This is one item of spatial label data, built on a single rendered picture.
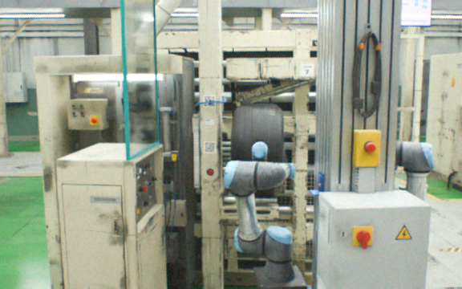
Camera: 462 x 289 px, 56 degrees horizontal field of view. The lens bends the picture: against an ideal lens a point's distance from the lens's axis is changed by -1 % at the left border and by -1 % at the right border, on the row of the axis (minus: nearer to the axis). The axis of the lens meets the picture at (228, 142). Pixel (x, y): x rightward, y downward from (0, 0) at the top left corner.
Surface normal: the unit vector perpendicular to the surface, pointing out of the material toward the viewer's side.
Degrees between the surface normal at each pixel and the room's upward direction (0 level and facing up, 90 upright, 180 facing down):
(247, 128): 56
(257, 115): 35
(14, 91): 90
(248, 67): 90
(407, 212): 90
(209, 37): 90
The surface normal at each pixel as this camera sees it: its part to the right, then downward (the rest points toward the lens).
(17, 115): 0.06, 0.15
